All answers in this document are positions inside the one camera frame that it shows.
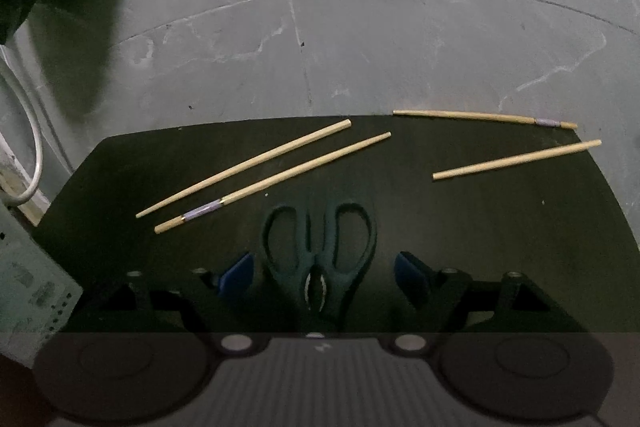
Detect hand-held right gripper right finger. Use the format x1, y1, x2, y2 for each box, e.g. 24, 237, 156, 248
390, 251, 558, 353

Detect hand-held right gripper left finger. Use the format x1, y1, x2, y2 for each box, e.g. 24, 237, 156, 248
107, 251, 257, 353

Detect black handled scissors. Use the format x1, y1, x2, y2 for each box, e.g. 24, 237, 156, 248
260, 203, 378, 334

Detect wooden chopstick purple band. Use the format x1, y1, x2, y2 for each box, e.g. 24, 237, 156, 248
393, 110, 578, 130
155, 132, 392, 235

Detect plain wooden chopstick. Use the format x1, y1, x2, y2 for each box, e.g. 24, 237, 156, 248
136, 119, 352, 219
433, 140, 602, 180

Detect white perforated utensil holder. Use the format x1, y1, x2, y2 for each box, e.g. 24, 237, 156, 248
0, 202, 84, 365

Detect white flexible hose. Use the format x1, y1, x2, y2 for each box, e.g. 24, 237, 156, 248
0, 47, 45, 208

